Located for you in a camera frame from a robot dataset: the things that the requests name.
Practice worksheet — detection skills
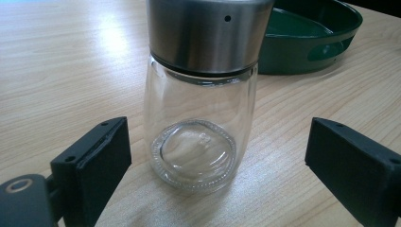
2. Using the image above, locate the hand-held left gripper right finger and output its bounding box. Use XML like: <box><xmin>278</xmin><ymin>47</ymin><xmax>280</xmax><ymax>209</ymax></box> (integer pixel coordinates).
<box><xmin>304</xmin><ymin>116</ymin><xmax>401</xmax><ymax>227</ymax></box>

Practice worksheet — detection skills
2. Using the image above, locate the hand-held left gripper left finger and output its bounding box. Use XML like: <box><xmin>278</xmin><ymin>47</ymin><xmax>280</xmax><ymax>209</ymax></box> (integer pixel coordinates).
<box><xmin>49</xmin><ymin>116</ymin><xmax>132</xmax><ymax>227</ymax></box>

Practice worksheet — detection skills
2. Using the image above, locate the glass jar with steel lid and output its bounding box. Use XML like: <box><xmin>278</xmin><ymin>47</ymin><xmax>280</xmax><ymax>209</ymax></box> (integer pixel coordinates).
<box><xmin>143</xmin><ymin>0</ymin><xmax>276</xmax><ymax>195</ymax></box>

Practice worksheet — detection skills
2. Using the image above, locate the dark green plastic tray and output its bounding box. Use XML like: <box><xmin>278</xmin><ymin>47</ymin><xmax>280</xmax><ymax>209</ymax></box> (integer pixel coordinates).
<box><xmin>257</xmin><ymin>0</ymin><xmax>364</xmax><ymax>76</ymax></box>

